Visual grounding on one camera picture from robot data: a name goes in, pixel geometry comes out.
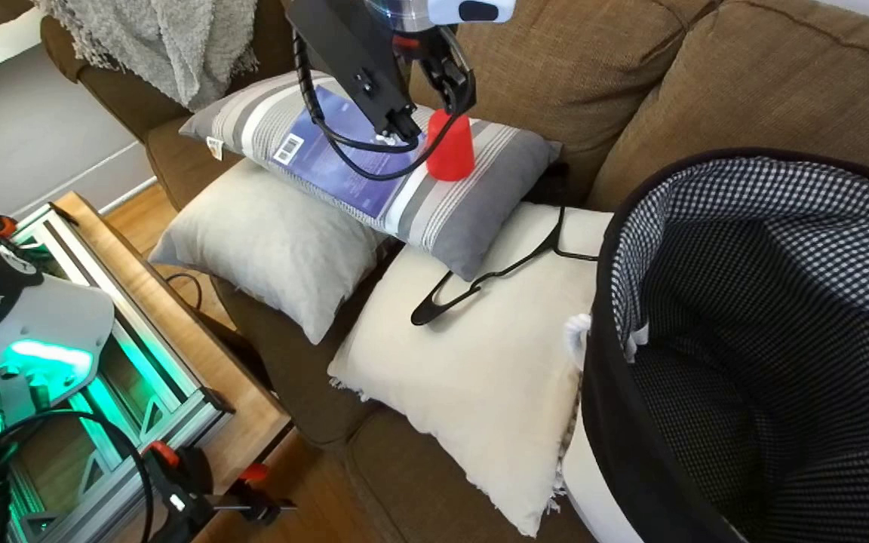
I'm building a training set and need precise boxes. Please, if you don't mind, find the brown fabric sofa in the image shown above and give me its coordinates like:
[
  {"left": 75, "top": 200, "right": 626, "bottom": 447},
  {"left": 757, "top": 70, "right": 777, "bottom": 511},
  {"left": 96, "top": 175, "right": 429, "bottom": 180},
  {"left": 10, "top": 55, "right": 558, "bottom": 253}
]
[{"left": 35, "top": 0, "right": 869, "bottom": 543}]

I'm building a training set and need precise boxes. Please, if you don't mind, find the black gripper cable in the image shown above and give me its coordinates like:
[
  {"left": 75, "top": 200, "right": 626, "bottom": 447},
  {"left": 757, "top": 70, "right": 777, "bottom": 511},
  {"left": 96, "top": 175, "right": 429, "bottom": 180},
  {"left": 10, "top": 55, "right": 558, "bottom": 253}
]
[{"left": 294, "top": 33, "right": 440, "bottom": 187}]

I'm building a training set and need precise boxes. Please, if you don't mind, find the cream pillow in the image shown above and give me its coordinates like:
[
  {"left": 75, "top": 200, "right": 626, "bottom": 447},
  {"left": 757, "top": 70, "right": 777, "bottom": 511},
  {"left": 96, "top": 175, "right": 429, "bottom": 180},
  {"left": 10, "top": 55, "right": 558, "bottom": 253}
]
[
  {"left": 147, "top": 160, "right": 387, "bottom": 346},
  {"left": 326, "top": 200, "right": 617, "bottom": 540}
]

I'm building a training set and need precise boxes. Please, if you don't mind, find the gray striped pillow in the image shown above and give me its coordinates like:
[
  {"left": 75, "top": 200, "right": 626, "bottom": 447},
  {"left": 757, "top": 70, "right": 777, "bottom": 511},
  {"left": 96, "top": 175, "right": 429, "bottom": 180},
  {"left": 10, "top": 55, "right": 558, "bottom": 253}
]
[{"left": 176, "top": 70, "right": 563, "bottom": 283}]

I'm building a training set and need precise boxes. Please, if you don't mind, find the blue cover book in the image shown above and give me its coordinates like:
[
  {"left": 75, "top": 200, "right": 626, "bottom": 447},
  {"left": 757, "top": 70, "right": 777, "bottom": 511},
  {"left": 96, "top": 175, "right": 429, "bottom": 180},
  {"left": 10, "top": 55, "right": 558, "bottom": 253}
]
[{"left": 265, "top": 84, "right": 436, "bottom": 220}]

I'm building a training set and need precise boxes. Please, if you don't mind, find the red plastic cup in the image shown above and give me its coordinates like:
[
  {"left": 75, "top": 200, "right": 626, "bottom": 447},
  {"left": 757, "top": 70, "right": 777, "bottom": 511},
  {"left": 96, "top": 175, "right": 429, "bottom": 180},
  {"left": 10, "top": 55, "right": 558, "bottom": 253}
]
[{"left": 423, "top": 106, "right": 480, "bottom": 183}]

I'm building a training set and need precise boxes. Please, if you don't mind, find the black clothes hanger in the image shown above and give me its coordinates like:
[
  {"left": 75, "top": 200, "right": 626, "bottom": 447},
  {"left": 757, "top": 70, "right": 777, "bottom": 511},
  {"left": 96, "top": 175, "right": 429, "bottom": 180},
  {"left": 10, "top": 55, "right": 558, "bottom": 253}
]
[{"left": 406, "top": 206, "right": 602, "bottom": 329}]

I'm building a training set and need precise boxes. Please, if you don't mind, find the gray knitted blanket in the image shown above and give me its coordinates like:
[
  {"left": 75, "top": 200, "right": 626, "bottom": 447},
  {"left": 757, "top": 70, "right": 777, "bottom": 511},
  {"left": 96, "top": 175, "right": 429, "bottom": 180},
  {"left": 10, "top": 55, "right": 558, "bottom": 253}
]
[{"left": 35, "top": 0, "right": 262, "bottom": 111}]

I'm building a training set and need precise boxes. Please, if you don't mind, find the white black mesh laundry hamper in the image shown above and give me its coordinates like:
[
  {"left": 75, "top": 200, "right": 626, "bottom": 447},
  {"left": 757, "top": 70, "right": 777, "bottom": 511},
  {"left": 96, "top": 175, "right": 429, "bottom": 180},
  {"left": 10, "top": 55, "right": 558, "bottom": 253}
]
[{"left": 558, "top": 148, "right": 869, "bottom": 543}]

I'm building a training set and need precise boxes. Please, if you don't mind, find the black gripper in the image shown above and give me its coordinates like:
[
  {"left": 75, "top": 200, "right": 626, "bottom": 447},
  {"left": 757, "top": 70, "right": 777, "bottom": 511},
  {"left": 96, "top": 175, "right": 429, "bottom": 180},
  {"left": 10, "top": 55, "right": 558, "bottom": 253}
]
[{"left": 285, "top": 0, "right": 480, "bottom": 144}]

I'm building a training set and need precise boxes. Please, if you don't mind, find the wooden table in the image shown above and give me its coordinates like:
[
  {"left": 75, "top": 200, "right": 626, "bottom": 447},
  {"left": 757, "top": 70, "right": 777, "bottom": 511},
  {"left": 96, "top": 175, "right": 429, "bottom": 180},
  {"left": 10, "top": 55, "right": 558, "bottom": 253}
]
[{"left": 52, "top": 190, "right": 294, "bottom": 487}]

